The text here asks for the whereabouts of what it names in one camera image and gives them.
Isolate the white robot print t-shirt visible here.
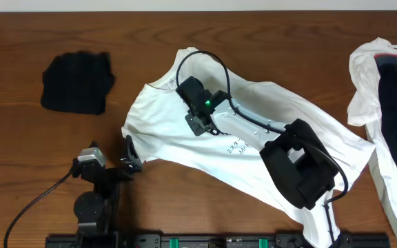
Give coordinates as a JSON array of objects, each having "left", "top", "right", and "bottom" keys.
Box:
[{"left": 122, "top": 48, "right": 375, "bottom": 247}]

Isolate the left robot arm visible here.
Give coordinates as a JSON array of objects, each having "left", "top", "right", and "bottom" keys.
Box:
[{"left": 70, "top": 135, "right": 143, "bottom": 248}]

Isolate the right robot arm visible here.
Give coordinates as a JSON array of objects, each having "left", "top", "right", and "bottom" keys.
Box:
[{"left": 176, "top": 76, "right": 338, "bottom": 209}]

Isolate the folded black cloth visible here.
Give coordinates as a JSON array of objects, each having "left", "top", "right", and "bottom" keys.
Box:
[{"left": 41, "top": 51, "right": 116, "bottom": 115}]

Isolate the plain white t-shirt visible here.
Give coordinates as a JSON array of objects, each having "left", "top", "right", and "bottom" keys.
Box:
[{"left": 347, "top": 38, "right": 397, "bottom": 239}]

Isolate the left black cable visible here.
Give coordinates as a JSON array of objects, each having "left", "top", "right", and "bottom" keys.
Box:
[{"left": 3, "top": 171, "right": 74, "bottom": 248}]

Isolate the black cable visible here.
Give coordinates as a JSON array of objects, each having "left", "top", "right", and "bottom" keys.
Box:
[
  {"left": 175, "top": 50, "right": 349, "bottom": 248},
  {"left": 3, "top": 171, "right": 74, "bottom": 248}
]

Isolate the right black cable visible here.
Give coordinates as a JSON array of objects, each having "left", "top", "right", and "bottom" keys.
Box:
[{"left": 175, "top": 50, "right": 349, "bottom": 248}]

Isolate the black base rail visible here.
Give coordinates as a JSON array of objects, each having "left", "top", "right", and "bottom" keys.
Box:
[{"left": 45, "top": 231, "right": 391, "bottom": 248}]

